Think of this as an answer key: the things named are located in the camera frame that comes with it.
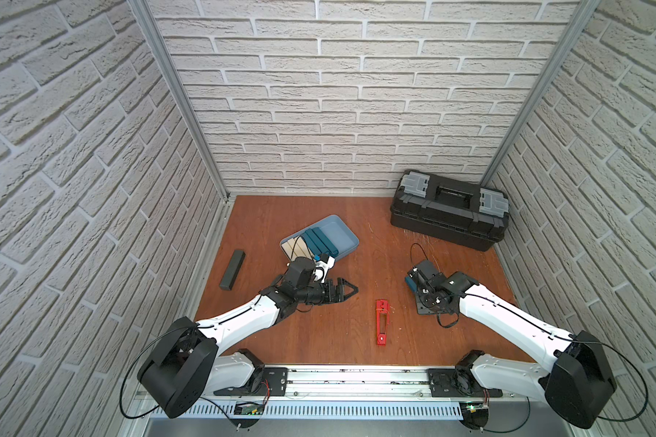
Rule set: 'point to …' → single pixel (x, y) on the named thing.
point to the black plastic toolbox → (451, 210)
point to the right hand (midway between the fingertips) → (430, 303)
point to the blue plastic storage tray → (336, 231)
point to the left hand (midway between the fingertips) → (352, 290)
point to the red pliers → (382, 307)
